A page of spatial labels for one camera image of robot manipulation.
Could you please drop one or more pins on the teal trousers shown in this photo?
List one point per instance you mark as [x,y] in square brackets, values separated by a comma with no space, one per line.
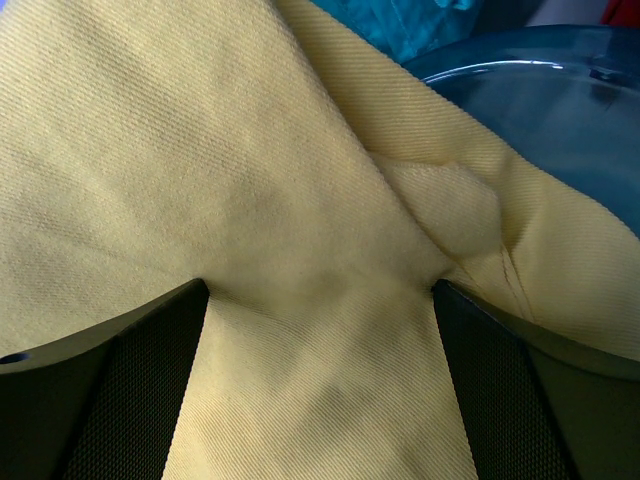
[407,29]

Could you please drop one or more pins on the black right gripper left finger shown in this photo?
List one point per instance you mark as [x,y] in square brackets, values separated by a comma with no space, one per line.
[102,403]

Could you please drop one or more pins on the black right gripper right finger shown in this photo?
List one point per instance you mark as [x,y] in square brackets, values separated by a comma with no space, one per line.
[535,404]

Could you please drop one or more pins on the blue plastic basin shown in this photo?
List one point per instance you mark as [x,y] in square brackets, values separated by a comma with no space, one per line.
[565,97]

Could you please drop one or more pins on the red trousers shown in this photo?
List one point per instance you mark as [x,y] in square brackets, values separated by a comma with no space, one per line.
[622,13]

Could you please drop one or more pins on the yellow trousers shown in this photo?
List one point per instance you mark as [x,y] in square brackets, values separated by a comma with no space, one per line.
[319,189]

